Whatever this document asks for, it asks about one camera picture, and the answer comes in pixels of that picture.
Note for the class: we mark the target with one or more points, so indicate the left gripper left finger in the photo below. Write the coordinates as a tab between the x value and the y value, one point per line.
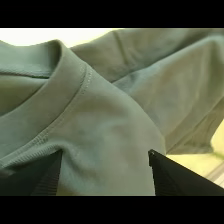
36	180

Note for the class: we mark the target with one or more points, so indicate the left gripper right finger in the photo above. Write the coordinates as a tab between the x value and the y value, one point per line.
176	181

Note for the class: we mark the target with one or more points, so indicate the green shirt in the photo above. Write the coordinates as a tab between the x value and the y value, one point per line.
110	120

